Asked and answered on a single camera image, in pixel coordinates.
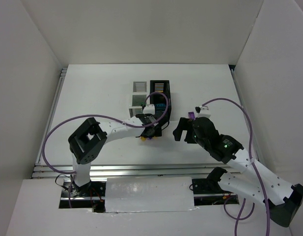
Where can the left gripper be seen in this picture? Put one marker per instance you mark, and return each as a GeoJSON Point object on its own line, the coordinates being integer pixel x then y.
{"type": "Point", "coordinates": [153, 131]}

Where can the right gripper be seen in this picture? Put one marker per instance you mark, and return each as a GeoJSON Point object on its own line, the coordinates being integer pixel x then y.
{"type": "Point", "coordinates": [188, 130]}

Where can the purple small lego brick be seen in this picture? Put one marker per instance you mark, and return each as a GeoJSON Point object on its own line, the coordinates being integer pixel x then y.
{"type": "Point", "coordinates": [191, 115]}

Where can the teal rounded lego brick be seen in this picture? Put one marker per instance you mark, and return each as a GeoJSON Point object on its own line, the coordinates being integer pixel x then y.
{"type": "Point", "coordinates": [161, 106]}

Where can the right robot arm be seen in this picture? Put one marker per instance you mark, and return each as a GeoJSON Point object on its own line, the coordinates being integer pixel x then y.
{"type": "Point", "coordinates": [263, 186]}

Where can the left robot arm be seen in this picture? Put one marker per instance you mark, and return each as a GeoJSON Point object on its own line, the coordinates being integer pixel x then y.
{"type": "Point", "coordinates": [88, 140]}

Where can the black slotted container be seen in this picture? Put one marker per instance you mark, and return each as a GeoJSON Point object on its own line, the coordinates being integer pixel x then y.
{"type": "Point", "coordinates": [162, 86]}

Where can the white slotted container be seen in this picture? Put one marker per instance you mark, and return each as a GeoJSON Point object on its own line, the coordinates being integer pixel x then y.
{"type": "Point", "coordinates": [139, 92]}

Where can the white taped panel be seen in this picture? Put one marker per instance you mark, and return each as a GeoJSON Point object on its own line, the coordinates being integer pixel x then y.
{"type": "Point", "coordinates": [148, 194]}

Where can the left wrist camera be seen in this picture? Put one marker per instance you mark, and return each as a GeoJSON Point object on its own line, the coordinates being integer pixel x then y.
{"type": "Point", "coordinates": [148, 109]}

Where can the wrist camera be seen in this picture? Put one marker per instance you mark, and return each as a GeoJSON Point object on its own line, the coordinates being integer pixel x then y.
{"type": "Point", "coordinates": [148, 109]}
{"type": "Point", "coordinates": [202, 111]}

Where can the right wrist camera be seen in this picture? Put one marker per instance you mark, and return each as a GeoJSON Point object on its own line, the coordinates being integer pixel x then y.
{"type": "Point", "coordinates": [202, 111]}

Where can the right aluminium side rail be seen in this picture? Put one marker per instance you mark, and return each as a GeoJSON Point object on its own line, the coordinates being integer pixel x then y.
{"type": "Point", "coordinates": [247, 119]}

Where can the aluminium side rail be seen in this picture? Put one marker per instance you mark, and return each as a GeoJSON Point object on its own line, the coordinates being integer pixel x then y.
{"type": "Point", "coordinates": [247, 119]}
{"type": "Point", "coordinates": [52, 111]}

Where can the aluminium front rail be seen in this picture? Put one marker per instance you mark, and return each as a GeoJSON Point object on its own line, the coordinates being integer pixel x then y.
{"type": "Point", "coordinates": [159, 170]}

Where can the left aluminium side rail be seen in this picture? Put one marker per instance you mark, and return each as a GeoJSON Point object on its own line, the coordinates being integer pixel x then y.
{"type": "Point", "coordinates": [52, 111]}

